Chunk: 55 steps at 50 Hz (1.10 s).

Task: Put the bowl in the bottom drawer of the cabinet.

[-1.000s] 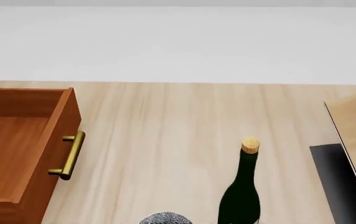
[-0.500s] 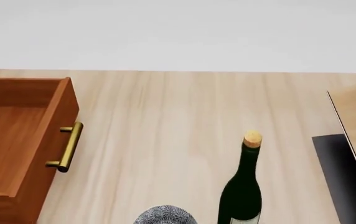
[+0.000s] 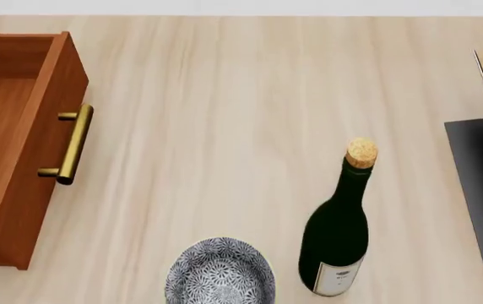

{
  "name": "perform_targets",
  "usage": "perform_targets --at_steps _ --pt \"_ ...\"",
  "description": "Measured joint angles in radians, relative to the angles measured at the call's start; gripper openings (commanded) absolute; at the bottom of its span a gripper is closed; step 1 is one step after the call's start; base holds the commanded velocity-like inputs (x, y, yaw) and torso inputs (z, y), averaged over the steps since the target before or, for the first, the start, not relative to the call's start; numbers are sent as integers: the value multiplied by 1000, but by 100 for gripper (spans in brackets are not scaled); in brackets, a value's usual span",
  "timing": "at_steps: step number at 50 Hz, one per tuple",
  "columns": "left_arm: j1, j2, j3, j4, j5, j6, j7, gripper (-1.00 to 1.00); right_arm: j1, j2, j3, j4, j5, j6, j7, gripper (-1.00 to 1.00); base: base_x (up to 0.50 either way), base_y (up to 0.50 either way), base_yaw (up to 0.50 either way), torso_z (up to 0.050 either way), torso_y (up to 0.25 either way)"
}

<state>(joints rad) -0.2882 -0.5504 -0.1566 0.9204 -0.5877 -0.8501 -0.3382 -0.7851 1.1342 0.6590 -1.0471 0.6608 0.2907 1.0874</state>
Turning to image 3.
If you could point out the black white patterned bowl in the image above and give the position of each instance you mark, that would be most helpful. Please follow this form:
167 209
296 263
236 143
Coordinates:
220 272

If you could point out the tan bottle cork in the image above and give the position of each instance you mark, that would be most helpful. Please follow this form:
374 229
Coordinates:
362 152

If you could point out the brown wooden drawer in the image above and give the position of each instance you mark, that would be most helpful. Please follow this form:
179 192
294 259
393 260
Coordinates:
9 133

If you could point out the dark green wine bottle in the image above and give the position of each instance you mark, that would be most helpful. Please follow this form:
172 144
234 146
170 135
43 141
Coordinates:
338 221

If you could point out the black flat stove panel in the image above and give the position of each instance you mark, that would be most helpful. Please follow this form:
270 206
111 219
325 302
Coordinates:
480 187

